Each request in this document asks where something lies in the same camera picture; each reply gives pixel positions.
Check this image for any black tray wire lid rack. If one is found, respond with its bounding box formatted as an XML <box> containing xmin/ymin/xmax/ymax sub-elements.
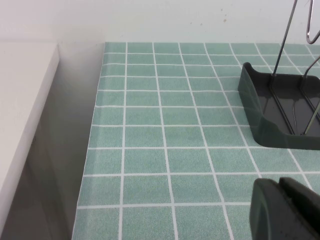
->
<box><xmin>236</xmin><ymin>0</ymin><xmax>320</xmax><ymax>151</ymax></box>

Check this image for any green tile pattern tablecloth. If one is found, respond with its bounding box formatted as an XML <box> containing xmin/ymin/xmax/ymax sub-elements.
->
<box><xmin>72</xmin><ymin>41</ymin><xmax>320</xmax><ymax>240</ymax></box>

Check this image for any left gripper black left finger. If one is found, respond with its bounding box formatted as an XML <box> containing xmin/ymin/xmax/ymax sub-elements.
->
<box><xmin>249</xmin><ymin>177</ymin><xmax>298</xmax><ymax>240</ymax></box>

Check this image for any white cabinet box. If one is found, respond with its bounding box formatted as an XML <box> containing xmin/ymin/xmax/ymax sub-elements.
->
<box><xmin>0</xmin><ymin>41</ymin><xmax>62</xmax><ymax>240</ymax></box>

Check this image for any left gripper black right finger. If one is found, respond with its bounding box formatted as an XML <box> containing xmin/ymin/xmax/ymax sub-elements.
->
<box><xmin>278</xmin><ymin>176</ymin><xmax>320</xmax><ymax>240</ymax></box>

